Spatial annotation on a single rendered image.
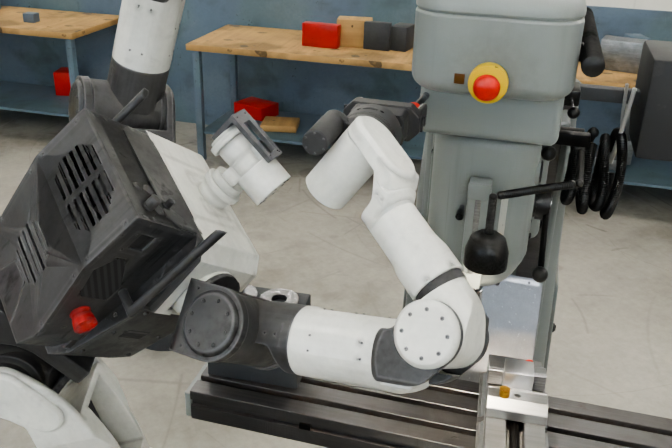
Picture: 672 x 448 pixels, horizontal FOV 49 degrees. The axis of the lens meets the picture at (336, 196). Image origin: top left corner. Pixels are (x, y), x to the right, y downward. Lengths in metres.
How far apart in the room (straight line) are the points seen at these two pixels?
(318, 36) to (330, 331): 4.47
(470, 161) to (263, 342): 0.57
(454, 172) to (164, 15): 0.58
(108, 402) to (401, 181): 0.72
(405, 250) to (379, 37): 4.40
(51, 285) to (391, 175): 0.46
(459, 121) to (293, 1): 4.68
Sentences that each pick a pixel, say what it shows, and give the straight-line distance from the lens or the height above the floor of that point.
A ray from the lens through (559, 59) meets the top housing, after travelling 1.18.
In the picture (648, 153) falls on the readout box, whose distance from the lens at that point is 1.67.
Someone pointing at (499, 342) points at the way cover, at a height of 0.96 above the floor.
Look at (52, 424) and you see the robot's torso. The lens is 1.28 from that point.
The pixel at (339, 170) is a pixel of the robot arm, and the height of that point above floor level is 1.70.
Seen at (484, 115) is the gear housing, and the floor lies 1.68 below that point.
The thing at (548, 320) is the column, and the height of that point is 0.97.
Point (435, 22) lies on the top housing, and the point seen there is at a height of 1.84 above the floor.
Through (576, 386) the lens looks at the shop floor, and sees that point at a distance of 3.52.
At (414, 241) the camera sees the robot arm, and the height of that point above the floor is 1.65.
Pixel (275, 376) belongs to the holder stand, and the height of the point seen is 0.97.
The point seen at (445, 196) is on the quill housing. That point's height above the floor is 1.50.
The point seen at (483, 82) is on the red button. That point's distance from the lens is 1.13.
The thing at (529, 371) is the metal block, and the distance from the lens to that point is 1.67.
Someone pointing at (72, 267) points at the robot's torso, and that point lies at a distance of 1.00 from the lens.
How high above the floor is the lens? 2.06
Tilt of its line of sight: 24 degrees down
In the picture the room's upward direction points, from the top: 2 degrees clockwise
